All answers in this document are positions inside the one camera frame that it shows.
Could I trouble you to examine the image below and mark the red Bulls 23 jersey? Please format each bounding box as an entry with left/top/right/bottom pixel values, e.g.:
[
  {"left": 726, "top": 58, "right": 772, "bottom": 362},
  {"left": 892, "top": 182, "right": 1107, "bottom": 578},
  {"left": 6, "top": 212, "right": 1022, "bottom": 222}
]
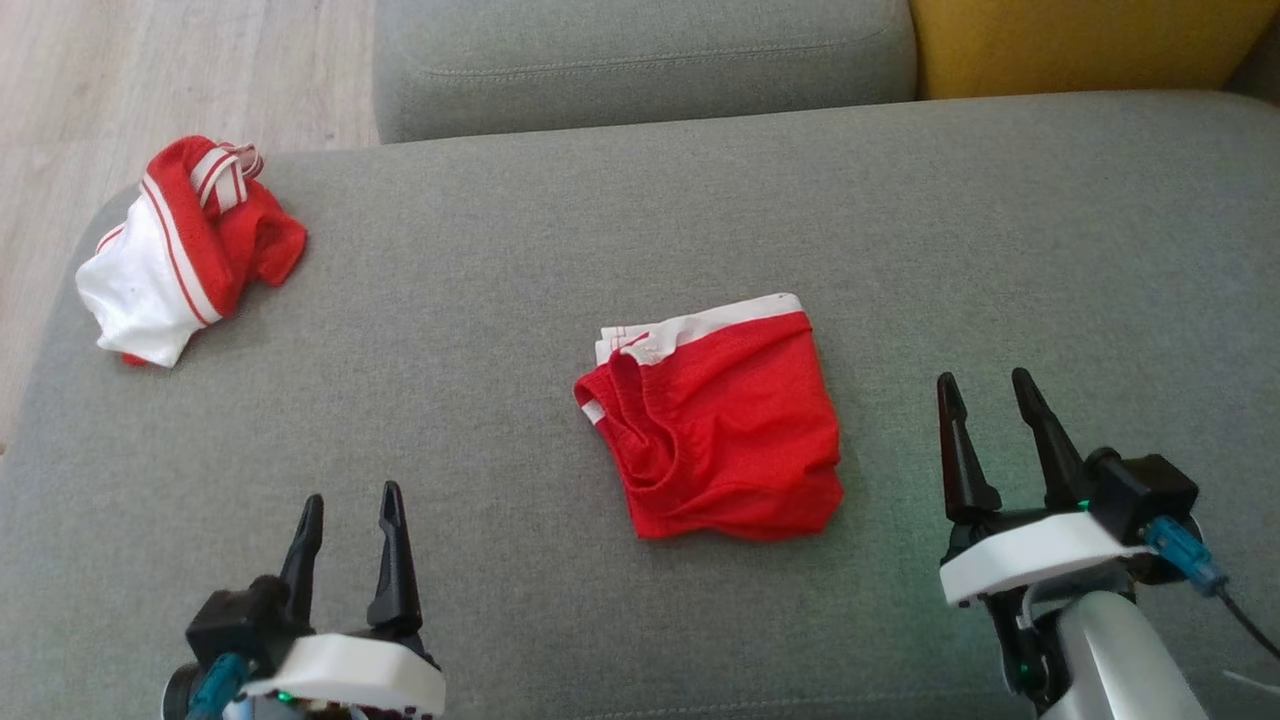
[{"left": 75, "top": 135, "right": 308, "bottom": 369}]

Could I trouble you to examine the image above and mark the grey sofa back cushion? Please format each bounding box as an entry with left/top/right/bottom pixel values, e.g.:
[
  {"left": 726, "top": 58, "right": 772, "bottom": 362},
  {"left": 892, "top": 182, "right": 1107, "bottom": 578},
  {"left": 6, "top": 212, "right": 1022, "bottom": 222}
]
[{"left": 373, "top": 0, "right": 919, "bottom": 144}]

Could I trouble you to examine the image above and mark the yellow sofa cushion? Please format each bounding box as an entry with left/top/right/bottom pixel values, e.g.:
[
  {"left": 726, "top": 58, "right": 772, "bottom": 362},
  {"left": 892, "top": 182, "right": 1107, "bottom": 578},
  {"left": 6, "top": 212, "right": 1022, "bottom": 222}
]
[{"left": 908, "top": 0, "right": 1280, "bottom": 101}]

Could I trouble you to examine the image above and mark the red shorts white waistband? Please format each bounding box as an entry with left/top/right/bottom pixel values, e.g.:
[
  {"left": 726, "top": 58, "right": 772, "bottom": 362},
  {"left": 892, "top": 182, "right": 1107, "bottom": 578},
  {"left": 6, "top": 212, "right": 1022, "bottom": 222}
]
[{"left": 573, "top": 292, "right": 844, "bottom": 543}]

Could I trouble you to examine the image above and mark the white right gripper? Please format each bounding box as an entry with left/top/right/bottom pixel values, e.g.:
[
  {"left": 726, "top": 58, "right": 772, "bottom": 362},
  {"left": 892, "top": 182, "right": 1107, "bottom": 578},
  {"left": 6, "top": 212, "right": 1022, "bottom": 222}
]
[{"left": 937, "top": 367, "right": 1153, "bottom": 609}]

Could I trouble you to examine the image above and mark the grey sofa seat cushion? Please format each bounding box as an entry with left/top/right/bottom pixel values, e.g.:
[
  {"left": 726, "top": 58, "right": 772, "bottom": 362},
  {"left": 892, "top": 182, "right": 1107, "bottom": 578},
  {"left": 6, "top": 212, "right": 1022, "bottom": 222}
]
[{"left": 0, "top": 90, "right": 1280, "bottom": 720}]

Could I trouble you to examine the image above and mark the right black cable teal plug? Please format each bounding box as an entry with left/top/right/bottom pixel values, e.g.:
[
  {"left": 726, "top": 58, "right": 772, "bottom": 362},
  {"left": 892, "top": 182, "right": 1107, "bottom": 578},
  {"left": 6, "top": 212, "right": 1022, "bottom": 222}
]
[{"left": 1143, "top": 515, "right": 1280, "bottom": 663}]

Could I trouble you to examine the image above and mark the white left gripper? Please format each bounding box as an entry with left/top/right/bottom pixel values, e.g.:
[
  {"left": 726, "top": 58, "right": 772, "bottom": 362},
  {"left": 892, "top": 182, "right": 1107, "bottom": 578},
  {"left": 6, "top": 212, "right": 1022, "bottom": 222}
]
[{"left": 242, "top": 481, "right": 446, "bottom": 718}]

